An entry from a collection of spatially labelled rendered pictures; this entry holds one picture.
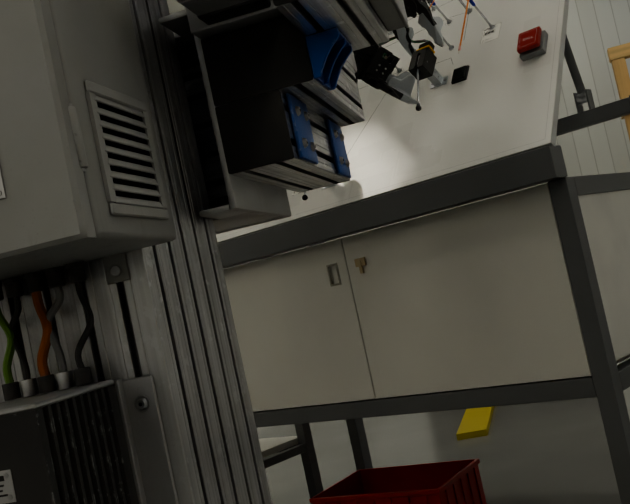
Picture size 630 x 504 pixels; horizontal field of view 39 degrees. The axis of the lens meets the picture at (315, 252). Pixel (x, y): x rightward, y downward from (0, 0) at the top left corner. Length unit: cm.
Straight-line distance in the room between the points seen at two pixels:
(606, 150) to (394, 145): 967
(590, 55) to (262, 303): 982
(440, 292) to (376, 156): 36
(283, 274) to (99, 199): 148
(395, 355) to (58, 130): 140
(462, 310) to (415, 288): 13
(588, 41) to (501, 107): 997
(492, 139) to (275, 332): 80
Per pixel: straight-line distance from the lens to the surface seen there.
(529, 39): 198
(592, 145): 1168
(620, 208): 204
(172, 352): 100
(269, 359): 234
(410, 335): 204
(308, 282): 220
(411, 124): 209
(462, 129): 196
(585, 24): 1194
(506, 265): 189
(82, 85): 85
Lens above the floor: 67
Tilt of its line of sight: 3 degrees up
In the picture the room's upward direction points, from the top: 12 degrees counter-clockwise
